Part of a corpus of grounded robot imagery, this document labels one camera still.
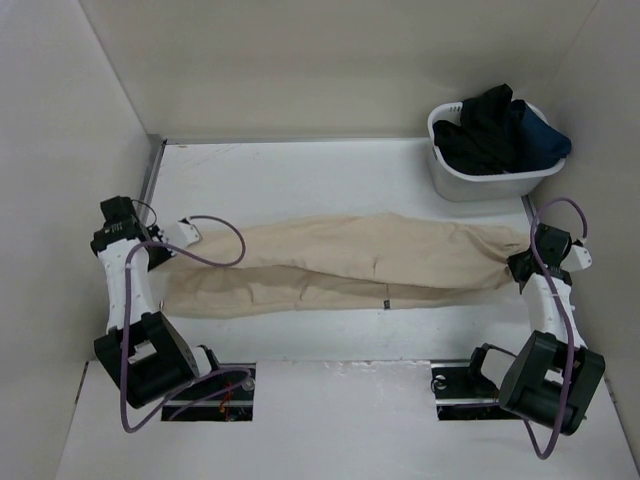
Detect beige trousers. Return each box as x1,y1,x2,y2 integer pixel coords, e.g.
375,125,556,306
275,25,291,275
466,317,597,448
160,213,529,319

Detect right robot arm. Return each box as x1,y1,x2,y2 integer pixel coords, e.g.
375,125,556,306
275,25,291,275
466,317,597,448
467,224,605,436

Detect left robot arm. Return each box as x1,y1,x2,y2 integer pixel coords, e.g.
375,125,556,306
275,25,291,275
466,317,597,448
90,196,225,409

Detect white laundry basket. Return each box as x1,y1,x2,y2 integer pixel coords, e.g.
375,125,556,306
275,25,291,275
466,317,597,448
427,102,567,202

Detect dark blue garment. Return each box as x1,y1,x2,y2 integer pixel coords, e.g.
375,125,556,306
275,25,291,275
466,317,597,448
510,99,572,172

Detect black garment in basket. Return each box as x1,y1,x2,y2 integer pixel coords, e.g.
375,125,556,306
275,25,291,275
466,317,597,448
433,84,519,176

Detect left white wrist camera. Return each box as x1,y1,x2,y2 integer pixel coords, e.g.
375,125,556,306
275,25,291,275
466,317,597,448
162,218,202,249

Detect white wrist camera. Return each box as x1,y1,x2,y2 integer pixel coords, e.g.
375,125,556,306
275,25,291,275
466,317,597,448
561,242,593,273
162,218,202,249

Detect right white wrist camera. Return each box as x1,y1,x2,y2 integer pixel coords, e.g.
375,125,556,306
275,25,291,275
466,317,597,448
561,242,593,273

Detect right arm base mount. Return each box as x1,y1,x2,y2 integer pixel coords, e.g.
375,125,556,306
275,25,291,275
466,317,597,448
430,361,518,421

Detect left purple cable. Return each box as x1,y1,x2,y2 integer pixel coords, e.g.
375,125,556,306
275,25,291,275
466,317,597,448
119,199,251,433

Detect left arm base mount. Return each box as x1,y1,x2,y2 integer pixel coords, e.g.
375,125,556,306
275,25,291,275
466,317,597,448
161,364,256,423

